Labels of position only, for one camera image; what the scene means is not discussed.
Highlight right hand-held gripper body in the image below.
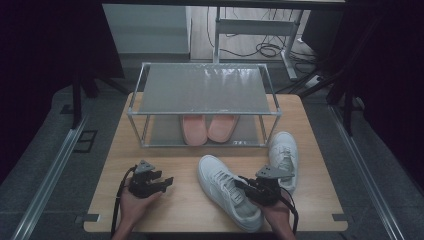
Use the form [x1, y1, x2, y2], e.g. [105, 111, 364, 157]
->
[244, 164, 297, 207]

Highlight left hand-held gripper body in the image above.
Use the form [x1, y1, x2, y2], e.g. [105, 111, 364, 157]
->
[127, 159, 168, 200]

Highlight white sneaker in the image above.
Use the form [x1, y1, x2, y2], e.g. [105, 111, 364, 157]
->
[197, 154, 265, 234]
[267, 130, 300, 195]

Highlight pink slipper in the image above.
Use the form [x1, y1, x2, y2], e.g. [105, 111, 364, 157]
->
[180, 114, 209, 147]
[206, 114, 240, 144]

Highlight metal two-tier shoe rack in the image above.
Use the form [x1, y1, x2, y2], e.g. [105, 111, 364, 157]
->
[126, 61, 283, 149]

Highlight person's left hand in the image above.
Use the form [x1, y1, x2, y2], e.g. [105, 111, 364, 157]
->
[118, 184, 163, 232]

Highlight person's right hand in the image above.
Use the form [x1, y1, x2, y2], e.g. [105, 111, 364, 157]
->
[260, 194, 295, 232]

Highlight black metal stand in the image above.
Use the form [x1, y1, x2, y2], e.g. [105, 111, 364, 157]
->
[275, 64, 368, 137]
[70, 64, 130, 130]

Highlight white power strip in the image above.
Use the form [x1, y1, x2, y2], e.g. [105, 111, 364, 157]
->
[304, 74, 325, 89]

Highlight white cabinet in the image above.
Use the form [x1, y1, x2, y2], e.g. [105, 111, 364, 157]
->
[102, 3, 193, 55]

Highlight left hand-held gripper black cable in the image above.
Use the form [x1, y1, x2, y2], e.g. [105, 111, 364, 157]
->
[109, 164, 138, 238]

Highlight hand-held gripper black cable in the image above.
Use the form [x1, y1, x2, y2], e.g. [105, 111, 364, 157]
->
[109, 164, 138, 238]
[279, 187, 300, 235]

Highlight right hand-held gripper black cable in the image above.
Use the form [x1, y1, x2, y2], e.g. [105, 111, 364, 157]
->
[279, 187, 300, 235]

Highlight black floor frame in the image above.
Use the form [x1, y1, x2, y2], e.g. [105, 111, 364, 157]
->
[72, 129, 99, 154]

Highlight aluminium floor rail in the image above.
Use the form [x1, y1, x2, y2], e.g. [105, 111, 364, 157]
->
[327, 104, 407, 240]
[10, 114, 90, 240]

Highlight black cables on floor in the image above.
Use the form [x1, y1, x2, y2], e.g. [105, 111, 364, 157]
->
[205, 6, 318, 65]

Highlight white desk frame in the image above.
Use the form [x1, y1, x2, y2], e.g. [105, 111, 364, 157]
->
[212, 6, 300, 81]

